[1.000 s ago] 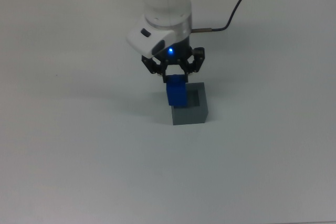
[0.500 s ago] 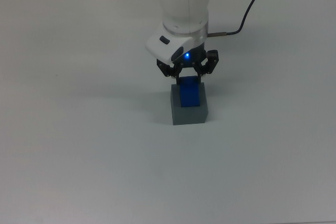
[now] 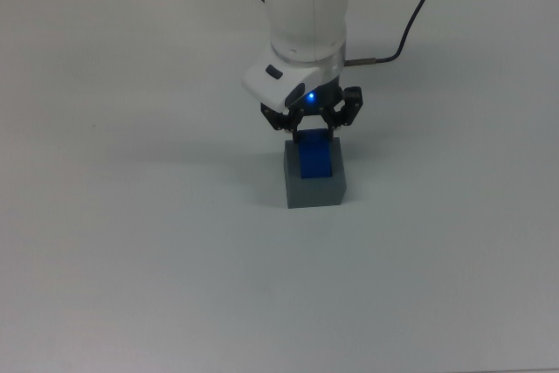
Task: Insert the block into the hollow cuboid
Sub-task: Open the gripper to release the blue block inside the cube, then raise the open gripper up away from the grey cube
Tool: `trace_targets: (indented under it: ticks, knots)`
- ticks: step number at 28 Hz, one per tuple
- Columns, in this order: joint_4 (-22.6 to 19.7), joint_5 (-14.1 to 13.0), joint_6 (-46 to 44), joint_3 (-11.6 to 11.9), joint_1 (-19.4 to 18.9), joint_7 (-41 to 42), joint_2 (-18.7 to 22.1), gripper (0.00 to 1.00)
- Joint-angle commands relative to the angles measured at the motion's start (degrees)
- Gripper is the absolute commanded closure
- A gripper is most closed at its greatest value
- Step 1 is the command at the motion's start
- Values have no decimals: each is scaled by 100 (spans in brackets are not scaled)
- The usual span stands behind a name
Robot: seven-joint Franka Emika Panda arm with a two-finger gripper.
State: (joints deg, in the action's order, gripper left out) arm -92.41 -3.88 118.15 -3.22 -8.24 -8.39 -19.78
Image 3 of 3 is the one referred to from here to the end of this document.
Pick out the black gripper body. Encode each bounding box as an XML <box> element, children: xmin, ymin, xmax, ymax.
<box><xmin>287</xmin><ymin>77</ymin><xmax>346</xmax><ymax>118</ymax></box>

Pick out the blue block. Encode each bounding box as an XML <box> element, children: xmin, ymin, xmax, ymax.
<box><xmin>297</xmin><ymin>128</ymin><xmax>335</xmax><ymax>180</ymax></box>

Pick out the grey hollow cuboid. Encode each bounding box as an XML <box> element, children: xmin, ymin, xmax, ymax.
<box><xmin>283</xmin><ymin>136</ymin><xmax>349</xmax><ymax>210</ymax></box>

